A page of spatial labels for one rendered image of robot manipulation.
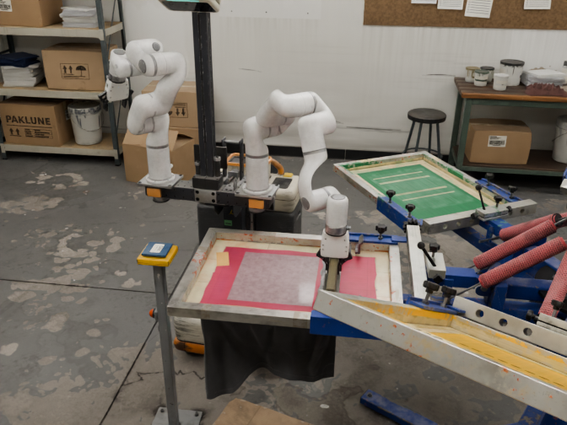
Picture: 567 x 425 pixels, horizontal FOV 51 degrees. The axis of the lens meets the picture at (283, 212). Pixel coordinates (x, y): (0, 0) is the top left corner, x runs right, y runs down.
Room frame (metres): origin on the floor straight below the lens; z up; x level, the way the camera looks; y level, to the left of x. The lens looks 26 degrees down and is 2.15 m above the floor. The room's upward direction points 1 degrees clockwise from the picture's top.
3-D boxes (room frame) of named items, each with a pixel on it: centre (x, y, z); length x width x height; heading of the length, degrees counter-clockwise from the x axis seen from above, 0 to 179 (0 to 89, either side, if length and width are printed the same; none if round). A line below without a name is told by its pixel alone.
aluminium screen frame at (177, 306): (1.89, -0.04, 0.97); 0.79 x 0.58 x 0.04; 82
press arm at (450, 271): (1.82, -0.60, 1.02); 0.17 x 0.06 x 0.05; 82
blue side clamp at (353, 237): (2.14, -0.31, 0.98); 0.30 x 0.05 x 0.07; 82
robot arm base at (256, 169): (2.32, 0.11, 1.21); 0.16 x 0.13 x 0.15; 167
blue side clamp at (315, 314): (1.59, -0.24, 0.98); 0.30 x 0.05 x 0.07; 82
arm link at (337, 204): (1.91, -0.17, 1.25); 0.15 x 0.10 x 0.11; 35
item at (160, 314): (2.09, 0.50, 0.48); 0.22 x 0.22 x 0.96; 82
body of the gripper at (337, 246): (1.88, -0.19, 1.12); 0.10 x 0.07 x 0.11; 82
